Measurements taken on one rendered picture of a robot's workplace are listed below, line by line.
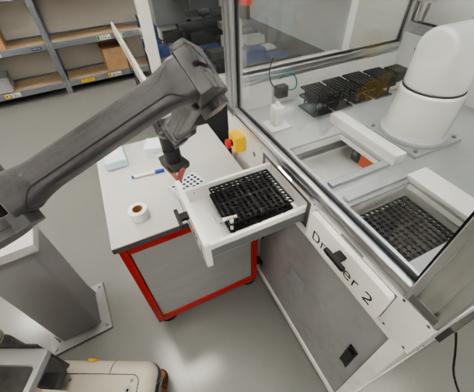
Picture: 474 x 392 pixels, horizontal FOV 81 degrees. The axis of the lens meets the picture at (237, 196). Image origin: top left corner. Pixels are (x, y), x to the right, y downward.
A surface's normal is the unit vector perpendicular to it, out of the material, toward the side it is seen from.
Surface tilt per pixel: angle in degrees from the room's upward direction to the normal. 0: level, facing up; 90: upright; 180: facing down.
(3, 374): 0
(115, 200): 0
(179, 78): 53
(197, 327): 0
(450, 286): 90
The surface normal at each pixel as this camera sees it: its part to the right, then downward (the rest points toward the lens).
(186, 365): -0.03, -0.71
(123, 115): 0.14, 0.12
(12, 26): 0.48, 0.60
